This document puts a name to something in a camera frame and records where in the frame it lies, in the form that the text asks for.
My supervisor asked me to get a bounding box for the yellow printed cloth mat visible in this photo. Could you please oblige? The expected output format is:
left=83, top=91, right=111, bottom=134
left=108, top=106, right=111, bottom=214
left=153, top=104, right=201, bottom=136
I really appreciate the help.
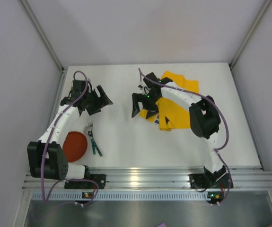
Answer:
left=147, top=71, right=199, bottom=131

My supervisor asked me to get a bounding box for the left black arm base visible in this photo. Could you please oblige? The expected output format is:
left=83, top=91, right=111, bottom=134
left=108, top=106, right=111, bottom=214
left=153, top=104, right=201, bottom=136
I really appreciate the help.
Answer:
left=64, top=174, right=106, bottom=190

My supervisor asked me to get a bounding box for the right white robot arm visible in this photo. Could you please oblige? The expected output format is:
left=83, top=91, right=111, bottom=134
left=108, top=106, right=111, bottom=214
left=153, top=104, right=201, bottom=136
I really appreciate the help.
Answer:
left=132, top=72, right=229, bottom=173

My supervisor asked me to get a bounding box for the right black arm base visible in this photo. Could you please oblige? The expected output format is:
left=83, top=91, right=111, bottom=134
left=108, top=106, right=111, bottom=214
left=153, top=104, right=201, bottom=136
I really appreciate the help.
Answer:
left=189, top=166, right=233, bottom=192

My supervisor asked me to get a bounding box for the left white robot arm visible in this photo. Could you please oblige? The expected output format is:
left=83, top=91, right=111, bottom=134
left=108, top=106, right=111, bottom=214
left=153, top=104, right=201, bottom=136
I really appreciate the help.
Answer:
left=27, top=80, right=113, bottom=180

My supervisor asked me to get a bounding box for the red round plate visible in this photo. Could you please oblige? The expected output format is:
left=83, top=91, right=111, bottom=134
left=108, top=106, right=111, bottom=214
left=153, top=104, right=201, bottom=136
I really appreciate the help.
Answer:
left=62, top=131, right=88, bottom=162

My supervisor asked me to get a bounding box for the fork with green handle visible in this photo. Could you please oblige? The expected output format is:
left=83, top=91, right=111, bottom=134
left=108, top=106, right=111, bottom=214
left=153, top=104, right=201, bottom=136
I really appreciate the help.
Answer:
left=87, top=121, right=96, bottom=155

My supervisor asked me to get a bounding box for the spoon with green handle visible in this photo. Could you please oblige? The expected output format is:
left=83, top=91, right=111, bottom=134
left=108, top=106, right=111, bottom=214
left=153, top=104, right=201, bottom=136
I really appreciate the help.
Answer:
left=88, top=130, right=103, bottom=157

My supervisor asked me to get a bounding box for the slotted grey cable duct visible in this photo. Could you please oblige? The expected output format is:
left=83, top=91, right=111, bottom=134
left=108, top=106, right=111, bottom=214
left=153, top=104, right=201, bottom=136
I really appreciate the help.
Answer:
left=31, top=191, right=224, bottom=201

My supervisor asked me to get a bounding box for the aluminium mounting rail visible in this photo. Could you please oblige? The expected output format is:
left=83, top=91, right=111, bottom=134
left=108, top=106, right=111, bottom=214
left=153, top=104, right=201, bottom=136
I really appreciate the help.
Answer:
left=21, top=166, right=272, bottom=190

